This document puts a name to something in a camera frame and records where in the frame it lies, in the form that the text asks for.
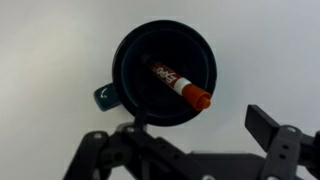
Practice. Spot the dark teal mug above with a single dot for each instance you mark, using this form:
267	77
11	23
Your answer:
173	40

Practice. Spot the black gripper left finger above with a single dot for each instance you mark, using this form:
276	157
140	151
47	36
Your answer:
141	116

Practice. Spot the white marker with orange cap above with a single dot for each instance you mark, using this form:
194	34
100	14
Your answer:
193	95

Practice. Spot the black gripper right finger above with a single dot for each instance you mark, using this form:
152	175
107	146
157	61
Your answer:
263	126

